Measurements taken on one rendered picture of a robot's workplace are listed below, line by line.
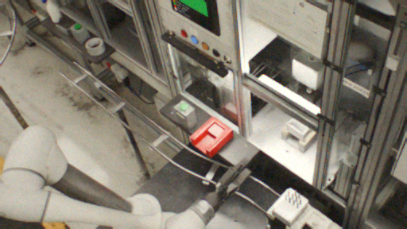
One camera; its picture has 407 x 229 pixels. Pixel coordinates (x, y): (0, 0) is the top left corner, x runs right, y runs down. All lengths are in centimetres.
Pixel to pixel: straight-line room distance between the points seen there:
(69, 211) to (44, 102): 231
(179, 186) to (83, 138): 135
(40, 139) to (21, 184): 17
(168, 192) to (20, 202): 91
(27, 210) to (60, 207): 9
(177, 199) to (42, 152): 84
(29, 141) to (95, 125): 191
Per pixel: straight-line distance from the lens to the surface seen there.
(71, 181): 178
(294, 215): 196
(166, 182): 236
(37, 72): 413
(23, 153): 166
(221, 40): 174
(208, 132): 217
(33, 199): 161
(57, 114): 375
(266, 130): 219
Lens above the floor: 270
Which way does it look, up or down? 50 degrees down
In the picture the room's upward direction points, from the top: 3 degrees counter-clockwise
